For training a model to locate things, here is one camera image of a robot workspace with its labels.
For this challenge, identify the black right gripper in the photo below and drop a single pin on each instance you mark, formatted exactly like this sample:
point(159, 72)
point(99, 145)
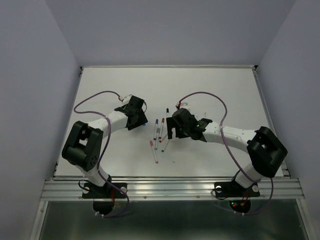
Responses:
point(171, 123)

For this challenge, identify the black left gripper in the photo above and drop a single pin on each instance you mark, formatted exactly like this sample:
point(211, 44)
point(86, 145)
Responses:
point(142, 120)

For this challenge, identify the dark teal marker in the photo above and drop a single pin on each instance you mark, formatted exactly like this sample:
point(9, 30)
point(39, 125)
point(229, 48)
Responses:
point(165, 145)

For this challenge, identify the pink marker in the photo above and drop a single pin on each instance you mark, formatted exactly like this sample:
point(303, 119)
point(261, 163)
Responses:
point(153, 150)

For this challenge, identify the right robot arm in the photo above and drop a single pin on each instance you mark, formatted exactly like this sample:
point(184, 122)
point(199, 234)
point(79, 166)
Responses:
point(265, 150)

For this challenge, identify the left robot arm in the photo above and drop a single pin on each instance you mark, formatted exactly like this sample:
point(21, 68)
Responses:
point(87, 141)

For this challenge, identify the dark red marker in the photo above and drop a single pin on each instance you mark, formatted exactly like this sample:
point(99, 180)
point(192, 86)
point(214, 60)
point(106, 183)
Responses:
point(161, 129)

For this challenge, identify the navy blue marker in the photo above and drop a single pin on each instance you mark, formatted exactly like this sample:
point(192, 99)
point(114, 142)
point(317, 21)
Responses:
point(155, 129)

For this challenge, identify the grey marker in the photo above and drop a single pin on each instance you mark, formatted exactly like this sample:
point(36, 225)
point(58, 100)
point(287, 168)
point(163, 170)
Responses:
point(157, 137)

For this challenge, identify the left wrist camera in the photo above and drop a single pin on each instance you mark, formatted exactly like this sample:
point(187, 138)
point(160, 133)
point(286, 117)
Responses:
point(125, 99)

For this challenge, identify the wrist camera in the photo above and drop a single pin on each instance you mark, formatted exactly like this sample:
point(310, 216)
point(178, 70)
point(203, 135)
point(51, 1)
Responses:
point(182, 105)
point(125, 99)

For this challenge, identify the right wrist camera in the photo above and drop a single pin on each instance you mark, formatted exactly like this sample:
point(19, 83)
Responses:
point(182, 105)

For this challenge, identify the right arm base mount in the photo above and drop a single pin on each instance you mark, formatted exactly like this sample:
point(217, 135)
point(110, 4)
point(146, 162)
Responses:
point(239, 196)

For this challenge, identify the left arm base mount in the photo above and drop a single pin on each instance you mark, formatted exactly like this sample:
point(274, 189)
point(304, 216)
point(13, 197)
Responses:
point(107, 201)

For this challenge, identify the aluminium front rail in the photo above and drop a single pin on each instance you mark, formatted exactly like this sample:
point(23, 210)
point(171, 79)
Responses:
point(165, 188)

